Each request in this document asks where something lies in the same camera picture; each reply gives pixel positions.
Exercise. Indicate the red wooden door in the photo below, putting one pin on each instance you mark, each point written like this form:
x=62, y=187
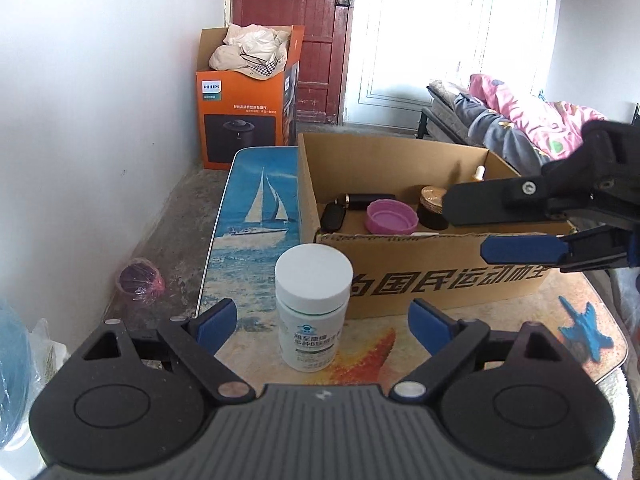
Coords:
x=320, y=60

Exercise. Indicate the black metal bed frame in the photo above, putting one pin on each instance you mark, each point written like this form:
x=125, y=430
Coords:
x=425, y=122

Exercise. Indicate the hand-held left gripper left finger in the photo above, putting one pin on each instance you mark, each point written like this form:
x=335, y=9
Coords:
x=217, y=320

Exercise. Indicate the orange appliance carton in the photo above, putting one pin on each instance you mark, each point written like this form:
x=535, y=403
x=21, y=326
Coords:
x=220, y=110

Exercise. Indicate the black cylinder tube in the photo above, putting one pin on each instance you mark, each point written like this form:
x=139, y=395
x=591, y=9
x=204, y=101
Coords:
x=370, y=202

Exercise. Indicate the pink plastic bag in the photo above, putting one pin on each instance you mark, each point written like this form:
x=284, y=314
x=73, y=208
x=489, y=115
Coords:
x=140, y=282

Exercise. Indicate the black key fob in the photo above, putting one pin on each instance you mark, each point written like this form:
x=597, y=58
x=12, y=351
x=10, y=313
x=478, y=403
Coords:
x=332, y=217

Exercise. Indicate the white charger plug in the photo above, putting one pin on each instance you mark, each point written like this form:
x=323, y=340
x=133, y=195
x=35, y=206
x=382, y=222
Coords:
x=424, y=234

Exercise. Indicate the clear plastic bag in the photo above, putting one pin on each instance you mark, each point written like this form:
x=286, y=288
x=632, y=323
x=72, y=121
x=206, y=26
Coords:
x=47, y=360

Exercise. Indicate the large brown cardboard box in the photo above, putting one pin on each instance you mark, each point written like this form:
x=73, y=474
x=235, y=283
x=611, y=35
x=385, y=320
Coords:
x=440, y=306

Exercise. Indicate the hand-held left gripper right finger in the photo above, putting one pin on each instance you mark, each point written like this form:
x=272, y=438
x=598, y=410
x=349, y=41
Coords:
x=430, y=325

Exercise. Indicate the beige cloth bundle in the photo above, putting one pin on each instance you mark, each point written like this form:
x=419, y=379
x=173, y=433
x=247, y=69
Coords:
x=245, y=50

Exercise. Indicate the white pill bottle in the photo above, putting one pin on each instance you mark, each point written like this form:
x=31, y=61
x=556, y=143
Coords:
x=312, y=310

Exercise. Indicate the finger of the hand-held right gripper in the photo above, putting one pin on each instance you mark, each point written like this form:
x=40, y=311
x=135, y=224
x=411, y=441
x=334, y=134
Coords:
x=490, y=202
x=520, y=250

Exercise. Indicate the grey printed blanket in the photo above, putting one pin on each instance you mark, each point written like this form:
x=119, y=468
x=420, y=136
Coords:
x=500, y=135

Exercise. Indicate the black jar with gold lid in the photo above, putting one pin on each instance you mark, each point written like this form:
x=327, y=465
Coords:
x=430, y=210

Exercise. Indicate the pink plastic lid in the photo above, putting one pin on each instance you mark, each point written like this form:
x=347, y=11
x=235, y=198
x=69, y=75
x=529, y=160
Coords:
x=392, y=220

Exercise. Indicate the blue plastic bag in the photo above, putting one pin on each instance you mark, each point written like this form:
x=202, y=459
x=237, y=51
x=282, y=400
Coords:
x=12, y=375

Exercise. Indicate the pink printed blanket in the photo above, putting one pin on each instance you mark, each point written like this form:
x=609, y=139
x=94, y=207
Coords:
x=530, y=115

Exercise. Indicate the white panel door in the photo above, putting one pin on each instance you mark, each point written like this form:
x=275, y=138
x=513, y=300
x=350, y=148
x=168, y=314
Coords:
x=400, y=60

